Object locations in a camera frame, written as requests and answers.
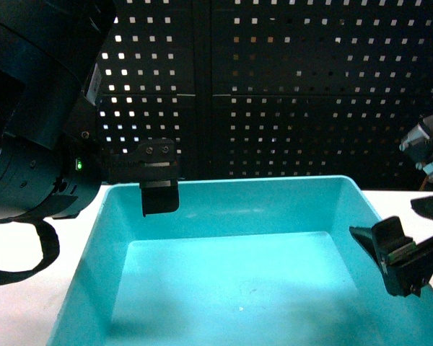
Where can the black perforated back panel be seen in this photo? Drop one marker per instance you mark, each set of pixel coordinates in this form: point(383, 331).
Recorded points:
point(271, 88)

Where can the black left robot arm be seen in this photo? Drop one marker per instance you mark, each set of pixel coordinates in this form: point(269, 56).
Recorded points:
point(50, 164)

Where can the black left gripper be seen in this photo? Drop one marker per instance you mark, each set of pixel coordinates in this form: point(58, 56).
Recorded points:
point(153, 163)

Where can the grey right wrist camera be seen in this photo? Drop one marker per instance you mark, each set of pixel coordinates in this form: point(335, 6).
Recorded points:
point(417, 144)

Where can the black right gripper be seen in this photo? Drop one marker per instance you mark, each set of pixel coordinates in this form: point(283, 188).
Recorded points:
point(405, 266)

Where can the teal plastic tray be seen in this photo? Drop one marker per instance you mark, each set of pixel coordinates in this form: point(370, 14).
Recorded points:
point(241, 262)

